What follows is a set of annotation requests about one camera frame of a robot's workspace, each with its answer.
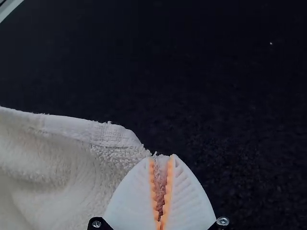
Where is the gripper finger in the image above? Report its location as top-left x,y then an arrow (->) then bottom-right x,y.
161,154 -> 230,230
87,157 -> 162,230

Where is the pale towel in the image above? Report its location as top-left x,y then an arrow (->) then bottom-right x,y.
0,106 -> 174,230

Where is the black mat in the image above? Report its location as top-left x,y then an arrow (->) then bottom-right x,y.
0,0 -> 307,230

